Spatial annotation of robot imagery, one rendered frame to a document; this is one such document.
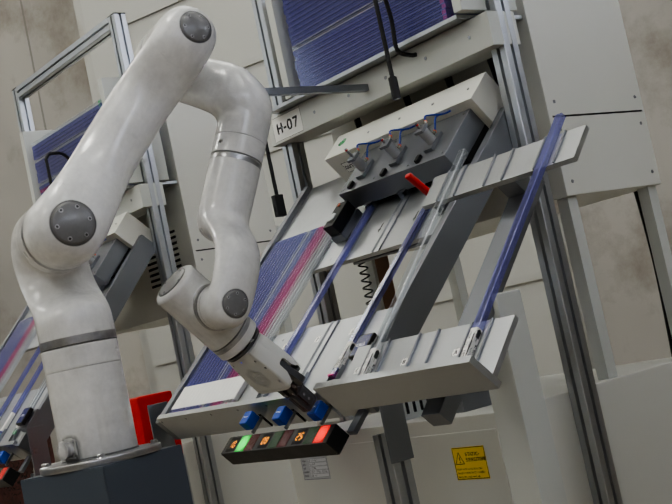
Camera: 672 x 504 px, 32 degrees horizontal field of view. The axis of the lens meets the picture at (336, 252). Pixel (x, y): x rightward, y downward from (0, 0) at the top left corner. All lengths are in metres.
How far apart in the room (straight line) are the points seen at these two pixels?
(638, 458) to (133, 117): 1.23
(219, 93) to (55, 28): 4.95
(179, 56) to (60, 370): 0.54
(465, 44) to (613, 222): 2.80
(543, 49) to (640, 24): 2.62
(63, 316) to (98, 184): 0.21
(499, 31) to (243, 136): 0.63
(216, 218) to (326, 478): 0.89
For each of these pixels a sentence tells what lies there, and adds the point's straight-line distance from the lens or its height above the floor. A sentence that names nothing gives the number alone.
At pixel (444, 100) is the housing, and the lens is 2.47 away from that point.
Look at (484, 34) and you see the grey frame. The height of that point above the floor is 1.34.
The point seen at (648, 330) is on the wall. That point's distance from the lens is 5.13.
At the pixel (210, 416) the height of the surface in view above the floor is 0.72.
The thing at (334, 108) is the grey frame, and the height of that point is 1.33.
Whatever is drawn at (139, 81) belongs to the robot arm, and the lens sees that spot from 1.98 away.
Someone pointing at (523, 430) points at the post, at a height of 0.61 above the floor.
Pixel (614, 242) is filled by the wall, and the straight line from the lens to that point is 5.15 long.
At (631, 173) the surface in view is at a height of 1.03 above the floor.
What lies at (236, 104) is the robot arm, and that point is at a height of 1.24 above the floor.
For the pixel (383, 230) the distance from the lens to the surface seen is 2.41.
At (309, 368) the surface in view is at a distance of 2.23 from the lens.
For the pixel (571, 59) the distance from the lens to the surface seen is 2.60.
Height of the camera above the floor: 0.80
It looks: 4 degrees up
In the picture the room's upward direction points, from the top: 12 degrees counter-clockwise
